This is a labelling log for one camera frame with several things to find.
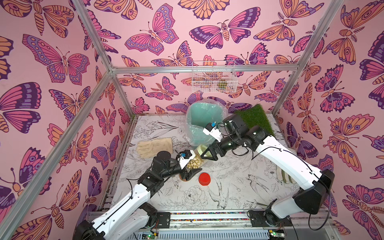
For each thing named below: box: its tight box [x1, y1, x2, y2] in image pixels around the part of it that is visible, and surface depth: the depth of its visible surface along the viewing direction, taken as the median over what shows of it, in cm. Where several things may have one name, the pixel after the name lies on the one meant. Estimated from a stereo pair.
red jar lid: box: [198, 172, 211, 186], surface depth 88 cm
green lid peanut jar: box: [186, 149, 208, 171], surface depth 69 cm
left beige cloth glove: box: [136, 137, 173, 159], surface depth 105 cm
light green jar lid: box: [197, 144, 213, 157], surface depth 66 cm
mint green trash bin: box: [186, 102, 226, 147], surface depth 93 cm
